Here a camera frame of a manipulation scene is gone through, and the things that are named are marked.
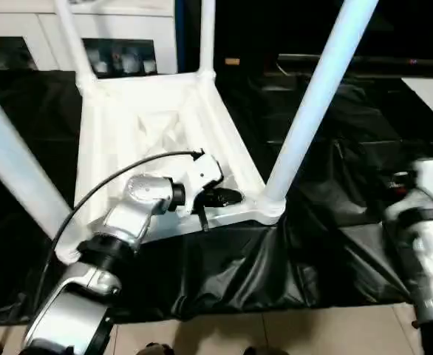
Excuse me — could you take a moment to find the black flat screen television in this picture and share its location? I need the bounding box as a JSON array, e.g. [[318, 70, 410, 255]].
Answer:
[[216, 0, 433, 78]]

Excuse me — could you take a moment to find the white plastic table top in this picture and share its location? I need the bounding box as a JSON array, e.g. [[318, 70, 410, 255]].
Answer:
[[52, 70, 286, 267]]

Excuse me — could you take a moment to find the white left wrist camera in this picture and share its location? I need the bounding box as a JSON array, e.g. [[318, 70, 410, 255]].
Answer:
[[177, 154, 225, 217]]

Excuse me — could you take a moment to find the dark robot torso part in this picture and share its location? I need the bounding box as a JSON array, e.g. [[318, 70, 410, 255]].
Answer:
[[137, 344, 176, 355]]

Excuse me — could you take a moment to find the white glass-door cabinet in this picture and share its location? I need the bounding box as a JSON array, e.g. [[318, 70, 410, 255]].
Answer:
[[0, 0, 180, 75]]

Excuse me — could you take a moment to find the black plastic mat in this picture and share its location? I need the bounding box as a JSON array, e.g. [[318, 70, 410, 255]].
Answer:
[[0, 67, 433, 326]]

